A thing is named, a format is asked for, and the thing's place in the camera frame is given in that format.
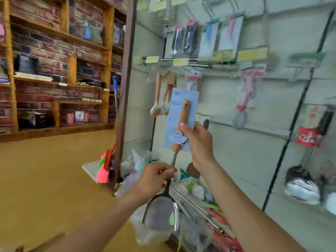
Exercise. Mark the person's left hand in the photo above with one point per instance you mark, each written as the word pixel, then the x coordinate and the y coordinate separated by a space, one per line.
pixel 155 178

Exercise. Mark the person's right hand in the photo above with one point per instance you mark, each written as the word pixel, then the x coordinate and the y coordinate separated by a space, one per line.
pixel 198 147

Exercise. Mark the blue card utensil packet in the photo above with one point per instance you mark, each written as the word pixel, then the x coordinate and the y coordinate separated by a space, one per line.
pixel 178 110

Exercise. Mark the person's right forearm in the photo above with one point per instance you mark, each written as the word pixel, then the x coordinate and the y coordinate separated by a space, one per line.
pixel 246 207

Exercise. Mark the person's left forearm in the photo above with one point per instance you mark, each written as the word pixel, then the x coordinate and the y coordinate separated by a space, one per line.
pixel 94 228

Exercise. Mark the dark wooden spatula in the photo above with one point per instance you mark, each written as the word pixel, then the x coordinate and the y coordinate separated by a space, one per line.
pixel 206 124

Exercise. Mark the pile of plastic wrapped utensils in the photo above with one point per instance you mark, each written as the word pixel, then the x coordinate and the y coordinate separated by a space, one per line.
pixel 152 228

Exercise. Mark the pink green broom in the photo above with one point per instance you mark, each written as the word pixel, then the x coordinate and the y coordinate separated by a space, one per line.
pixel 126 76
pixel 105 168

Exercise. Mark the wooden dish brushes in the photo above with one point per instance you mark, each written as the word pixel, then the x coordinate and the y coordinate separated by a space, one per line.
pixel 167 99

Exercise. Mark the white flat board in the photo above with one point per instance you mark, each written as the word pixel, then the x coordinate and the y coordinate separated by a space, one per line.
pixel 90 168

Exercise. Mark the yellow price tag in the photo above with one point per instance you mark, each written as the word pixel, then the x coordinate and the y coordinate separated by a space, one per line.
pixel 181 61
pixel 152 59

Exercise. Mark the red plastic wrapped packets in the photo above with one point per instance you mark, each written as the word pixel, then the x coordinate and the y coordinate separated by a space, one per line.
pixel 225 236

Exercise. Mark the blue pole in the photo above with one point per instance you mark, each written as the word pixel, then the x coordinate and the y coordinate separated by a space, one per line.
pixel 115 91

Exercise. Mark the white green utensil packet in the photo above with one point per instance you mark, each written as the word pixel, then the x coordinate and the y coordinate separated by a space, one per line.
pixel 209 38
pixel 231 34

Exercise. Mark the black utensil packet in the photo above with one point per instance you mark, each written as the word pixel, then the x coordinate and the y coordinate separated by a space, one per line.
pixel 176 39
pixel 190 36

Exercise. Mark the white price label holder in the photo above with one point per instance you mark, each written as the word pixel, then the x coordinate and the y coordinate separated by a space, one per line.
pixel 304 60

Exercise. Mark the wooden bookshelf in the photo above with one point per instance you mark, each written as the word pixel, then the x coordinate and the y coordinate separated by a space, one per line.
pixel 52 65

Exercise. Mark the black wall divider strip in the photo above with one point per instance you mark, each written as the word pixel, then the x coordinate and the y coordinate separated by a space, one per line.
pixel 299 102

